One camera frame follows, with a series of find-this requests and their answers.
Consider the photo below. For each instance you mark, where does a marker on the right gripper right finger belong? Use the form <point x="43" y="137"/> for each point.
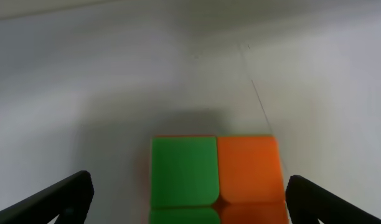
<point x="315" y="202"/>

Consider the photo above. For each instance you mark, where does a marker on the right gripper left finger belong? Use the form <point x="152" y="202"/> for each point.
<point x="66" y="199"/>

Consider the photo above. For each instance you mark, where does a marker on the many-coloured puzzle cube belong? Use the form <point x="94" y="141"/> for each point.
<point x="209" y="174"/>

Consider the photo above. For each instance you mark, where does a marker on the white shelf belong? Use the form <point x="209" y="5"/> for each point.
<point x="84" y="77"/>

